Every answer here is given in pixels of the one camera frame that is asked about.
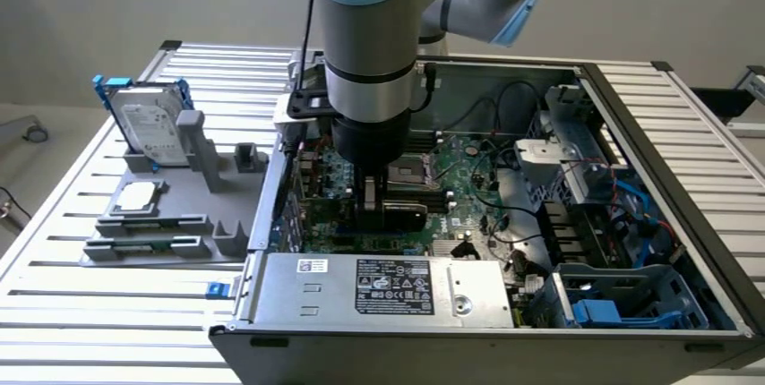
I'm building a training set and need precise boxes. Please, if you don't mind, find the CPU socket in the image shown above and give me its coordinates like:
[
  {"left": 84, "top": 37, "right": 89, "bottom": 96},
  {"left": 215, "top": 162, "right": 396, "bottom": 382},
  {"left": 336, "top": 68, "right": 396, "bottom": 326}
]
[{"left": 384, "top": 151, "right": 444, "bottom": 193}]

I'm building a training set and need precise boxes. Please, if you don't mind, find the blue disk bracket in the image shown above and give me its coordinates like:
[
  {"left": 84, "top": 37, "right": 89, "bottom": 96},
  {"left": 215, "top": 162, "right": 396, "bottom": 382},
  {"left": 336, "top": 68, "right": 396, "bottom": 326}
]
[{"left": 90, "top": 73, "right": 193, "bottom": 174}]

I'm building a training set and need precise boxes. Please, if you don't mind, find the silver power supply unit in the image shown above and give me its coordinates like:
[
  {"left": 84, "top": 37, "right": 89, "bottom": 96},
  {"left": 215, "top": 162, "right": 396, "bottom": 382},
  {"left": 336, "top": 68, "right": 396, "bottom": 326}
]
[{"left": 248, "top": 252, "right": 516, "bottom": 330}]

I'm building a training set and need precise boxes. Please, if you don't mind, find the open black PC case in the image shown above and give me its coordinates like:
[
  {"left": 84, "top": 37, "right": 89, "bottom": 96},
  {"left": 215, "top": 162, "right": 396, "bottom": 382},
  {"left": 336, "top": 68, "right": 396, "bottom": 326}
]
[{"left": 208, "top": 59, "right": 765, "bottom": 385}]

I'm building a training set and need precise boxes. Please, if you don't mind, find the black looped wire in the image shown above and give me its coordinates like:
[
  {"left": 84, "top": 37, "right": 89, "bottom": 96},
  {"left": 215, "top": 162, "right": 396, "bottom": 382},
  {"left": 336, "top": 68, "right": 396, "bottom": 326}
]
[{"left": 463, "top": 80, "right": 542, "bottom": 136}]

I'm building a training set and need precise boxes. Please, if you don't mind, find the side table with black bracket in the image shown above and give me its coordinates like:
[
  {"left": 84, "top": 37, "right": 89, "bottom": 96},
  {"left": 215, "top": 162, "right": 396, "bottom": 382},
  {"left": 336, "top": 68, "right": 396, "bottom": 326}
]
[{"left": 690, "top": 65, "right": 765, "bottom": 136}]

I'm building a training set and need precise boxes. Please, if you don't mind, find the CPU chip silver lid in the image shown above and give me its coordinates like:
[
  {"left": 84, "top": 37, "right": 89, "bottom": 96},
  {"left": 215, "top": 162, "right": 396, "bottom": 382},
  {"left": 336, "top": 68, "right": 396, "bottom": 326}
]
[{"left": 114, "top": 182, "right": 160, "bottom": 214}]

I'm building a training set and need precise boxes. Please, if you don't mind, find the silver chipset heat sink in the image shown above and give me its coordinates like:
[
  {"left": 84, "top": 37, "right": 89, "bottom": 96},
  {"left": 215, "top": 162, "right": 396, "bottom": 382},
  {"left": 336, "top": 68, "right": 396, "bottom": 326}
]
[{"left": 428, "top": 240, "right": 474, "bottom": 261}]

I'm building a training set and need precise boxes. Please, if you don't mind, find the blue data wire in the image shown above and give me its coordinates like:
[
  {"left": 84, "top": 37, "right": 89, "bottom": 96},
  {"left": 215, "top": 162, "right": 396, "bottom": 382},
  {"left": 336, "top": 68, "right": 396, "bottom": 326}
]
[{"left": 612, "top": 177, "right": 683, "bottom": 270}]

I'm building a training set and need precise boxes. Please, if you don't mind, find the blue plastic disk bay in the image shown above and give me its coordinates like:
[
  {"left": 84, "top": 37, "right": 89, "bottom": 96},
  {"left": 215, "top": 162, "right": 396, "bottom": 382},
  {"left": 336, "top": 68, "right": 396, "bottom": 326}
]
[{"left": 550, "top": 262, "right": 714, "bottom": 330}]

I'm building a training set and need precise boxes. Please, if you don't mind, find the green motherboard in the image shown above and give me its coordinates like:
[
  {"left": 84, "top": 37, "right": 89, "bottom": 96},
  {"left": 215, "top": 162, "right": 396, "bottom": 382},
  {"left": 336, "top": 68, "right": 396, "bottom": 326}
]
[{"left": 284, "top": 133, "right": 531, "bottom": 257}]

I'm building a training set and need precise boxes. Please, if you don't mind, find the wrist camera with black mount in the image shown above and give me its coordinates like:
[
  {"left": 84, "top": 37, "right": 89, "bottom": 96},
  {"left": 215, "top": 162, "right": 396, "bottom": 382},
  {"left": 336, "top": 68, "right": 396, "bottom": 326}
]
[{"left": 272, "top": 90, "right": 333, "bottom": 136}]

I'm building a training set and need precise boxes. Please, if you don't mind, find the grey metal disk cage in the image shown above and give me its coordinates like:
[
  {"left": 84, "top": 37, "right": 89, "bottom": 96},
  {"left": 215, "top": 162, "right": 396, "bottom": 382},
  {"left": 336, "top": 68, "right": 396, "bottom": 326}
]
[{"left": 511, "top": 83, "right": 630, "bottom": 207}]

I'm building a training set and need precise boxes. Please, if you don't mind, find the silver hard disk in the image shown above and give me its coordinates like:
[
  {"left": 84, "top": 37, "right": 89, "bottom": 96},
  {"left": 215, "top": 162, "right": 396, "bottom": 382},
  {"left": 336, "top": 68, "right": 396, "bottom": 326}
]
[{"left": 109, "top": 87, "right": 189, "bottom": 167}]

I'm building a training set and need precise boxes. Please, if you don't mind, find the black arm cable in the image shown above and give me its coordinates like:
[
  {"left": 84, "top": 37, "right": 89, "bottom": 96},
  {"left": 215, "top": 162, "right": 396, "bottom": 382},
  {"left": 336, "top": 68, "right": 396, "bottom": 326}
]
[{"left": 291, "top": 0, "right": 317, "bottom": 95}]

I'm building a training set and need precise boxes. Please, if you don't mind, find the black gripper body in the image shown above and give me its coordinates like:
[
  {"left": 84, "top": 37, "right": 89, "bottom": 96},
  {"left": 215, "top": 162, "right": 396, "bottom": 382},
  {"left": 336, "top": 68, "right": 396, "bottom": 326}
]
[{"left": 331, "top": 111, "right": 413, "bottom": 180}]

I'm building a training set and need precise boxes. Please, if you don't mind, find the grey caster wheel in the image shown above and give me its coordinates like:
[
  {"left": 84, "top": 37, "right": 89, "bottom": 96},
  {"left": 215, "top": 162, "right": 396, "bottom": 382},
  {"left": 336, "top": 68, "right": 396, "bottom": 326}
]
[{"left": 21, "top": 115, "right": 50, "bottom": 143}]

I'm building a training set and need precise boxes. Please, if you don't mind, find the grey parts rack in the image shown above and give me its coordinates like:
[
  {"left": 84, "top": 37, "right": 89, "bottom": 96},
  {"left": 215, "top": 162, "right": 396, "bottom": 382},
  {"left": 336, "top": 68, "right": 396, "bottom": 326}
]
[{"left": 76, "top": 109, "right": 271, "bottom": 266}]

